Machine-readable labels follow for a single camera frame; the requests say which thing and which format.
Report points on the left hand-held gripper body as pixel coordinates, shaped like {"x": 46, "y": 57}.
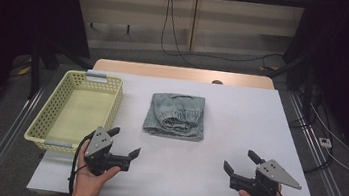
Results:
{"x": 100, "y": 144}

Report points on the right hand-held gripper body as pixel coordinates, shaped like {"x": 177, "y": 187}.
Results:
{"x": 270, "y": 177}

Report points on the pale yellow perforated plastic basket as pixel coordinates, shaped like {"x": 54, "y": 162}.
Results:
{"x": 76, "y": 112}

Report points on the light blue jeans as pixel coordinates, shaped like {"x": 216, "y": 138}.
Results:
{"x": 176, "y": 115}

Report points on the person's left hand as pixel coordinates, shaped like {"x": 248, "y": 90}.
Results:
{"x": 91, "y": 185}

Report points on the white table mat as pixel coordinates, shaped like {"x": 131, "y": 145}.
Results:
{"x": 207, "y": 169}

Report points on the white power strip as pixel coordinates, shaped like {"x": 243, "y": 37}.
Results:
{"x": 325, "y": 142}

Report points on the black metal stand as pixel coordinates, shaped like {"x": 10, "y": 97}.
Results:
{"x": 35, "y": 71}

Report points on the aluminium floor rail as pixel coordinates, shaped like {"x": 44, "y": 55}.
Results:
{"x": 327, "y": 177}
{"x": 6, "y": 138}

